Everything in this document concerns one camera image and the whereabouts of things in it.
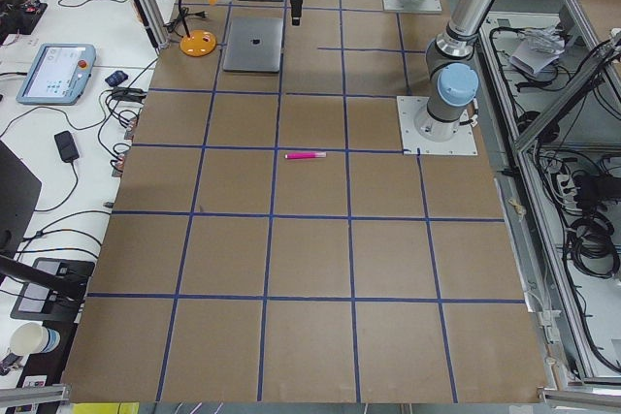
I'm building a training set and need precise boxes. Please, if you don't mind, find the silver closed laptop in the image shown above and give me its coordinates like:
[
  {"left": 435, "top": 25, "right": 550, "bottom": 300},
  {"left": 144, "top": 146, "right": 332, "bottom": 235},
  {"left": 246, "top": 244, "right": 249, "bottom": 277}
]
[{"left": 223, "top": 16, "right": 283, "bottom": 73}]

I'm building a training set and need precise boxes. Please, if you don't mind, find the dark blue checkered pouch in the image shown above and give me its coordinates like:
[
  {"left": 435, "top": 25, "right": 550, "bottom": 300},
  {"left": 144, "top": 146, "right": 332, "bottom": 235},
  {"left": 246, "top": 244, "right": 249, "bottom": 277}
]
[{"left": 105, "top": 70, "right": 128, "bottom": 87}]

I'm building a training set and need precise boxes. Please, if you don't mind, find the black lamp power cord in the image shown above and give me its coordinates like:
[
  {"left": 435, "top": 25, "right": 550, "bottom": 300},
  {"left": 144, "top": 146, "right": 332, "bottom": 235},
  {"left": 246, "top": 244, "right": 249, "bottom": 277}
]
[{"left": 165, "top": 7, "right": 211, "bottom": 39}]

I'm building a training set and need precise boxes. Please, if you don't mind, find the pink marker pen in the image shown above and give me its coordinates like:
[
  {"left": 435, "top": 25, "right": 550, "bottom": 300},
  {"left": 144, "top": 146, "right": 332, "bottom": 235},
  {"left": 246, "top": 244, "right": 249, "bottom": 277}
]
[{"left": 284, "top": 151, "right": 327, "bottom": 160}]

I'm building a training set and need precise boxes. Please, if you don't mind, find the black power adapter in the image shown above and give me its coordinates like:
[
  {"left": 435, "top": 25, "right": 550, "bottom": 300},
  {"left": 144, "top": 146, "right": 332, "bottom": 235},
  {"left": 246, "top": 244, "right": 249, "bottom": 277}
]
[{"left": 54, "top": 131, "right": 80, "bottom": 163}]

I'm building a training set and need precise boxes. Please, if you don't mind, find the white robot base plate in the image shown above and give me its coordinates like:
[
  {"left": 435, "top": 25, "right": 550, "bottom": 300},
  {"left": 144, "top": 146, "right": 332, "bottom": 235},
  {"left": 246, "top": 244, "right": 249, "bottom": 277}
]
[{"left": 397, "top": 96, "right": 478, "bottom": 156}]

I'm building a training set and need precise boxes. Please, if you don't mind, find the white paper cup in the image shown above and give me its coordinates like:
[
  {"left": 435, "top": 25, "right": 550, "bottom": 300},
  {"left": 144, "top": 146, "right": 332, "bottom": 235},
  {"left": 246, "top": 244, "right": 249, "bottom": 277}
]
[{"left": 9, "top": 322, "right": 61, "bottom": 356}]

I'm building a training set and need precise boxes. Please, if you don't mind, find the blue teach pendant tablet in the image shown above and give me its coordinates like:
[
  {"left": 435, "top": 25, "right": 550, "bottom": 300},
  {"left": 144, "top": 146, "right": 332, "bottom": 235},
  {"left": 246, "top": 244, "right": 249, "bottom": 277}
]
[{"left": 16, "top": 44, "right": 96, "bottom": 106}]

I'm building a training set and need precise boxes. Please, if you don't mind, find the black monitor stand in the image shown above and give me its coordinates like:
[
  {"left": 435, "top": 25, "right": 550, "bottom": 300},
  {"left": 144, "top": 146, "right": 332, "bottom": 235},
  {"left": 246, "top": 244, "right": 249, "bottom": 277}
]
[{"left": 1, "top": 144, "right": 95, "bottom": 322}]

